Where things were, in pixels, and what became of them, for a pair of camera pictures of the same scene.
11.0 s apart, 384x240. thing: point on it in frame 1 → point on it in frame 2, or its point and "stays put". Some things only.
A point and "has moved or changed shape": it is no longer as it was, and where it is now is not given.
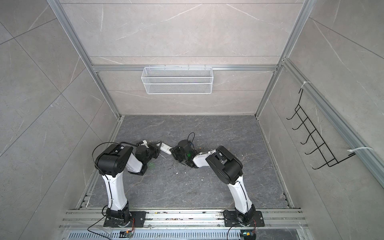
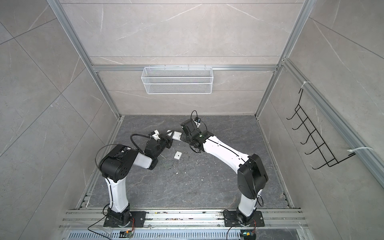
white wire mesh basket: x=178 y=80 stays put
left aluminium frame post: x=57 y=7 stays put
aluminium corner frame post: x=307 y=7 stays put
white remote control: x=165 y=148 has moved or changed shape
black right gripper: x=174 y=152 → x=184 y=132
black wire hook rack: x=323 y=148 stays put
